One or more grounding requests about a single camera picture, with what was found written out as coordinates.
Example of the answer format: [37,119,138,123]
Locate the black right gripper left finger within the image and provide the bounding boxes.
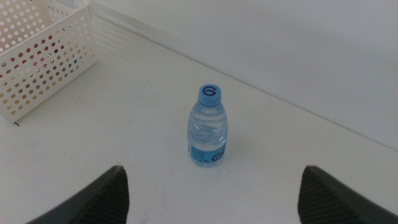
[26,164,131,224]

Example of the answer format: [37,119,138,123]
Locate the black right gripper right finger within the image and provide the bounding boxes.
[297,164,398,224]

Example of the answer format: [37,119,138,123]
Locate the clear water bottle blue cap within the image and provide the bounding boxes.
[187,83,229,168]

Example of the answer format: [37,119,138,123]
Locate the white perforated plastic basket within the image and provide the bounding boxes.
[0,0,100,124]

